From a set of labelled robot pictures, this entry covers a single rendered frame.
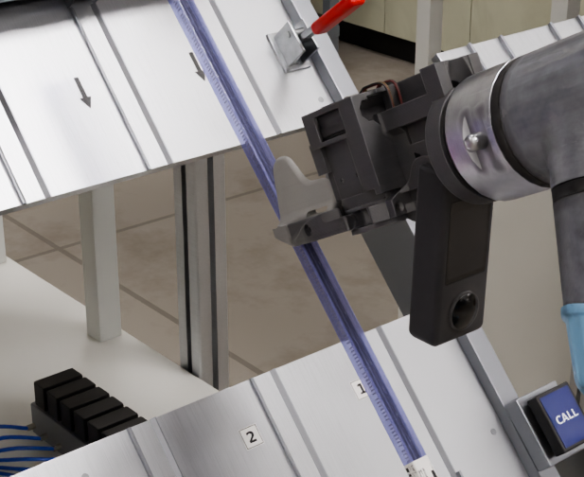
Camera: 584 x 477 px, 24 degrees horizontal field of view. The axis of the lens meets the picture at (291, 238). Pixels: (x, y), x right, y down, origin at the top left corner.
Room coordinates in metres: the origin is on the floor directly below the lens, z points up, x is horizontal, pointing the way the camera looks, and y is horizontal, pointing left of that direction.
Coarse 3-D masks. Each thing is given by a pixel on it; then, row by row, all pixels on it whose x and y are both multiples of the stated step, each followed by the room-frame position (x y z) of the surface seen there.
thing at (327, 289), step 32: (192, 0) 0.98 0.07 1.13; (192, 32) 0.96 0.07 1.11; (224, 64) 0.95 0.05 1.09; (224, 96) 0.93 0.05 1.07; (256, 128) 0.92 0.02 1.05; (256, 160) 0.90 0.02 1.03; (320, 256) 0.86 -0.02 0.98; (320, 288) 0.85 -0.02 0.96; (352, 320) 0.84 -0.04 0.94; (352, 352) 0.82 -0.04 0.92; (384, 384) 0.81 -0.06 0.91; (384, 416) 0.80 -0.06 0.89; (416, 448) 0.79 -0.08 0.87
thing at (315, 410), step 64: (256, 384) 0.90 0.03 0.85; (320, 384) 0.93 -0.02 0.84; (448, 384) 0.98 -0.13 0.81; (128, 448) 0.82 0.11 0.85; (192, 448) 0.84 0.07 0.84; (256, 448) 0.86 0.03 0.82; (320, 448) 0.89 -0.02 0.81; (384, 448) 0.91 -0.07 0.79; (448, 448) 0.93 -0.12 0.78; (512, 448) 0.96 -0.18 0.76
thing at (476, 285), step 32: (448, 192) 0.74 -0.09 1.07; (416, 224) 0.76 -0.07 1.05; (448, 224) 0.74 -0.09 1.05; (480, 224) 0.76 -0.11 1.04; (416, 256) 0.75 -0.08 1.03; (448, 256) 0.74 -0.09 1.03; (480, 256) 0.76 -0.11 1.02; (416, 288) 0.75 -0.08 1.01; (448, 288) 0.74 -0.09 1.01; (480, 288) 0.76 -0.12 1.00; (416, 320) 0.75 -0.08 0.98; (448, 320) 0.75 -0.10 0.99; (480, 320) 0.77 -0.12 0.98
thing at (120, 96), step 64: (128, 0) 1.11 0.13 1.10; (256, 0) 1.18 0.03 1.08; (0, 64) 1.01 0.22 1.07; (64, 64) 1.03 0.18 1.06; (128, 64) 1.06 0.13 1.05; (192, 64) 1.09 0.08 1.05; (256, 64) 1.12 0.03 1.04; (0, 128) 0.97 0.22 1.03; (64, 128) 0.99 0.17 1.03; (128, 128) 1.02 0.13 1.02; (192, 128) 1.05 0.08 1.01; (0, 192) 0.93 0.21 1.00; (64, 192) 0.95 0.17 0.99
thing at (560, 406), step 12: (552, 396) 0.96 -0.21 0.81; (564, 396) 0.97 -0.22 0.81; (552, 408) 0.95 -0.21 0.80; (564, 408) 0.96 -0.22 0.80; (576, 408) 0.96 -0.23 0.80; (552, 420) 0.95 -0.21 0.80; (564, 420) 0.95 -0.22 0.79; (576, 420) 0.96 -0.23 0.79; (564, 432) 0.94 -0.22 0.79; (576, 432) 0.95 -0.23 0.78; (564, 444) 0.93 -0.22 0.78
